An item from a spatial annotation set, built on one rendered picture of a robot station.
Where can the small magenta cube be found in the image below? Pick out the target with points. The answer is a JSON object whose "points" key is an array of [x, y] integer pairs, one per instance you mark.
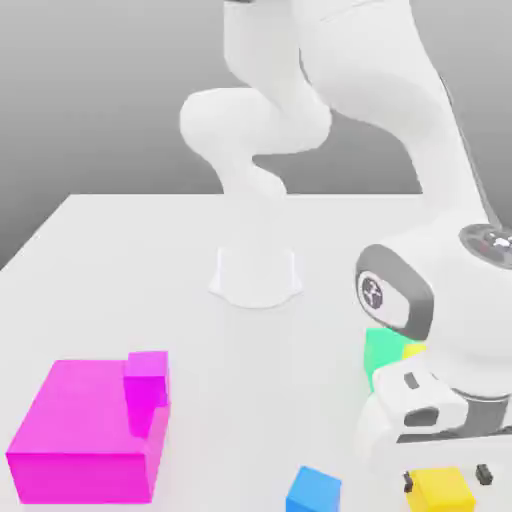
{"points": [[146, 384]]}

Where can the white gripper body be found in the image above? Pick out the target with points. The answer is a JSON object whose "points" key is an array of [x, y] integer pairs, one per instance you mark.
{"points": [[440, 454]]}

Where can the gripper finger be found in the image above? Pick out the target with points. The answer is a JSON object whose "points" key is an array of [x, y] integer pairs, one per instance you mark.
{"points": [[408, 482], [484, 474]]}

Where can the small blue cube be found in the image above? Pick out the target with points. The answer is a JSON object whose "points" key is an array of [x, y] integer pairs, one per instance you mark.
{"points": [[314, 490]]}

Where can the large magenta box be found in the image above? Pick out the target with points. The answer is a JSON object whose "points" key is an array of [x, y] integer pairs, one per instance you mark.
{"points": [[80, 432]]}

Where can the small green cube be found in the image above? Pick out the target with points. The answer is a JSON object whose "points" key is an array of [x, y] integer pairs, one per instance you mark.
{"points": [[382, 350]]}

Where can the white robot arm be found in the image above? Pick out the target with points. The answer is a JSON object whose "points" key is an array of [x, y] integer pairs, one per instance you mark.
{"points": [[360, 80]]}

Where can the small yellow cube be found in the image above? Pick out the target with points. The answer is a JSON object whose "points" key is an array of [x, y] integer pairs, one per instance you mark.
{"points": [[440, 490], [412, 351]]}

